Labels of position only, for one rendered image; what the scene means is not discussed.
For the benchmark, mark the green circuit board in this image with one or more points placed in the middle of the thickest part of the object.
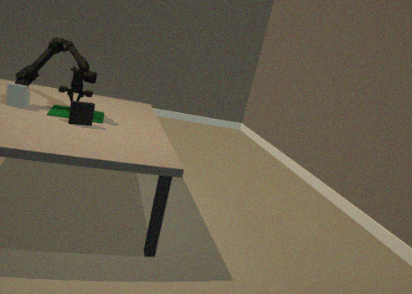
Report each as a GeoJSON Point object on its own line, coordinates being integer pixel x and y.
{"type": "Point", "coordinates": [64, 111]}

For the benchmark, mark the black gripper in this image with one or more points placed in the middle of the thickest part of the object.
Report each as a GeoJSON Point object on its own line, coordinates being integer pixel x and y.
{"type": "Point", "coordinates": [76, 86]}

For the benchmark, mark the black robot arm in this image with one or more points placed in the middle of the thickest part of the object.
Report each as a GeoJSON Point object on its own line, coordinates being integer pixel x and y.
{"type": "Point", "coordinates": [30, 72]}

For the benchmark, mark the black square fan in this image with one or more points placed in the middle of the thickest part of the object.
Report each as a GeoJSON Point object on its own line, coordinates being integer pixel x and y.
{"type": "Point", "coordinates": [81, 113]}

